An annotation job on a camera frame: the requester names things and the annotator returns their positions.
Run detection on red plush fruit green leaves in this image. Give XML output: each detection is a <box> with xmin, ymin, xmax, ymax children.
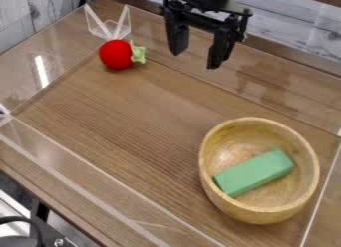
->
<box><xmin>98</xmin><ymin>39</ymin><xmax>147</xmax><ymax>70</ymax></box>

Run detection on green rectangular block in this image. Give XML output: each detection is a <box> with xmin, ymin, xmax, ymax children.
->
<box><xmin>211</xmin><ymin>149</ymin><xmax>294</xmax><ymax>198</ymax></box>

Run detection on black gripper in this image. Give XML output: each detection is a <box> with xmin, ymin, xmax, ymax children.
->
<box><xmin>163</xmin><ymin>0</ymin><xmax>252</xmax><ymax>70</ymax></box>

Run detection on clear acrylic corner bracket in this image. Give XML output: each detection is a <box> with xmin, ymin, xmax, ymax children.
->
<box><xmin>84</xmin><ymin>4</ymin><xmax>131</xmax><ymax>41</ymax></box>

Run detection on wooden bowl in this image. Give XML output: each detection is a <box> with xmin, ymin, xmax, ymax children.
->
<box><xmin>197</xmin><ymin>117</ymin><xmax>320</xmax><ymax>225</ymax></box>

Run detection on black metal table leg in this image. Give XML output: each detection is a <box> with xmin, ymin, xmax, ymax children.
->
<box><xmin>30</xmin><ymin>199</ymin><xmax>77</xmax><ymax>247</ymax></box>

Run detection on clear acrylic table barrier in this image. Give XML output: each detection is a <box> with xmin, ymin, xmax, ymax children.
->
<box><xmin>0</xmin><ymin>0</ymin><xmax>341</xmax><ymax>247</ymax></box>

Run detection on black cable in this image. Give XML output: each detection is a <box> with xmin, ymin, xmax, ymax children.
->
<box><xmin>0</xmin><ymin>215</ymin><xmax>45</xmax><ymax>247</ymax></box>

